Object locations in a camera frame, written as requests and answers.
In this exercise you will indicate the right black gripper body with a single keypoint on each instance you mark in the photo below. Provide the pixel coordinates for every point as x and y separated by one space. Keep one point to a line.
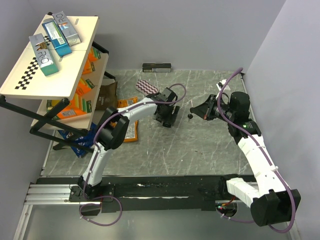
227 114

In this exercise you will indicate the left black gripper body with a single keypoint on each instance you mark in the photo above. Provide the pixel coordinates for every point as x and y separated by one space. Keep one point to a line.
166 116

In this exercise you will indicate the black-headed key bunch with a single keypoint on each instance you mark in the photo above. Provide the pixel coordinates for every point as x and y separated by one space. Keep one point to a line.
190 115

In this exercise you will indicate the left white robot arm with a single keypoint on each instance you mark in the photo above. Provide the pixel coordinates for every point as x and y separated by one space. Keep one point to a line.
112 132

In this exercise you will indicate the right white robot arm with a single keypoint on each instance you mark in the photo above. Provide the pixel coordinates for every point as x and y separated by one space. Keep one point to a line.
272 201

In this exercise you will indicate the pink wavy sponge pad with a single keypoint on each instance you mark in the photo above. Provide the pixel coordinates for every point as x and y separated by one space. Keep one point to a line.
145 87

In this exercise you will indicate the black rectangular box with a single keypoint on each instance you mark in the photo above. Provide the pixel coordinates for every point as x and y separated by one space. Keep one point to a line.
157 67

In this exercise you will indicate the brown coffee bag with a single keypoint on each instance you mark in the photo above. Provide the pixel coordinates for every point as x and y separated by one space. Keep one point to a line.
107 97

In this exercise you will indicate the orange boxes on shelf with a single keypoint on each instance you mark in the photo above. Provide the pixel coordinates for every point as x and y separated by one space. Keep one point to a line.
79 106

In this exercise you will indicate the blue snack bag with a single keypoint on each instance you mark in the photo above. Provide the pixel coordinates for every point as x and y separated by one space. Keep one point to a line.
85 141

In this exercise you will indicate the beige folding shelf rack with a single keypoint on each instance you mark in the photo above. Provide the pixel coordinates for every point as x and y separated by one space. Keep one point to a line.
57 79

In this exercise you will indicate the silver box near back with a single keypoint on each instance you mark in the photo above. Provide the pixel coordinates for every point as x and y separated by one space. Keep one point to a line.
67 29

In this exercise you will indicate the blue carton box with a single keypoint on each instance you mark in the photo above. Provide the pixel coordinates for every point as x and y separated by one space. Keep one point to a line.
56 37

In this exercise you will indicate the silver teal box front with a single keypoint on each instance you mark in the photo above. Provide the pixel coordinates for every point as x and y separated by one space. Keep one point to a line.
43 56

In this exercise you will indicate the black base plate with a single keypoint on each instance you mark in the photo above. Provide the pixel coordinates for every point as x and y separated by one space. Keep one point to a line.
151 193

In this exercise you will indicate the aluminium rail frame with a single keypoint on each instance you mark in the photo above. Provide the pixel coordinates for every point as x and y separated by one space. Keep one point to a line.
44 194

